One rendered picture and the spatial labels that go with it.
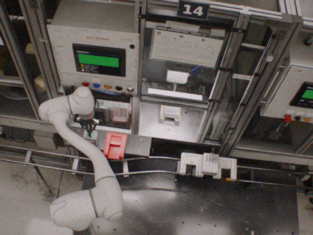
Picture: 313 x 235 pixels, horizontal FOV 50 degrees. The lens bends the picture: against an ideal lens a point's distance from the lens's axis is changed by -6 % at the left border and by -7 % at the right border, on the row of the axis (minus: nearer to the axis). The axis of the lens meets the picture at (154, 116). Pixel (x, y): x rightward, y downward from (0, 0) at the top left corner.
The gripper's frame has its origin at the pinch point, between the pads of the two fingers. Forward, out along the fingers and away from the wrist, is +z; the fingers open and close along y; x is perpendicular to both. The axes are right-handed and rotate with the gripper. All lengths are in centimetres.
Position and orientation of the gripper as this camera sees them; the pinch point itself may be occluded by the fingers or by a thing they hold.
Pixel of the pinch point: (89, 131)
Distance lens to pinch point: 213.8
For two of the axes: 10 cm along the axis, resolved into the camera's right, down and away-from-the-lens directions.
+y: -9.9, -1.3, 0.1
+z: -0.6, 5.1, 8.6
